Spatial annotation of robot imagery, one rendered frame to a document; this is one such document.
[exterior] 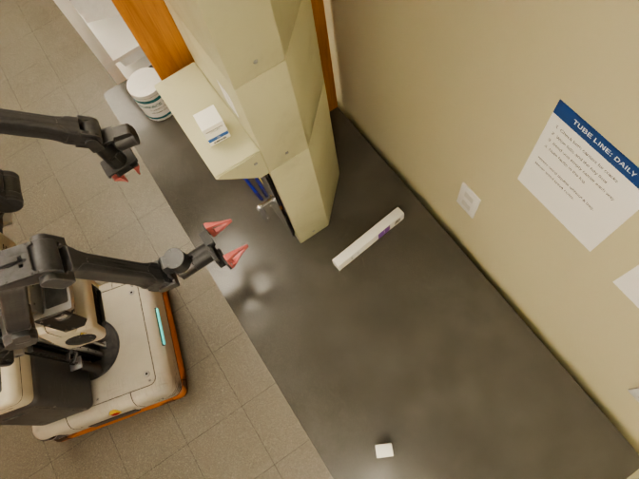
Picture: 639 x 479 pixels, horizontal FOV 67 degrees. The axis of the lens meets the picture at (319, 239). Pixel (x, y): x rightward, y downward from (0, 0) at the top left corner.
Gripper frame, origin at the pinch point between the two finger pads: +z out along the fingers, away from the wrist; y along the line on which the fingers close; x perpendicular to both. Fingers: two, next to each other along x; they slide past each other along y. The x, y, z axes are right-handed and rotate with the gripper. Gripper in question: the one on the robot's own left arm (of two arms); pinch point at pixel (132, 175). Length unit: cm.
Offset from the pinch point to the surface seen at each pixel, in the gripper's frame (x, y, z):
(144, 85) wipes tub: 31.7, 19.2, 1.0
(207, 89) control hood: -24, 32, -41
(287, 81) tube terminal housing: -46, 43, -56
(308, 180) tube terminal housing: -46, 42, -18
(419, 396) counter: -105, 35, 16
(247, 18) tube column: -46, 40, -73
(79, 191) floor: 101, -50, 110
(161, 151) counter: 15.4, 10.7, 16.0
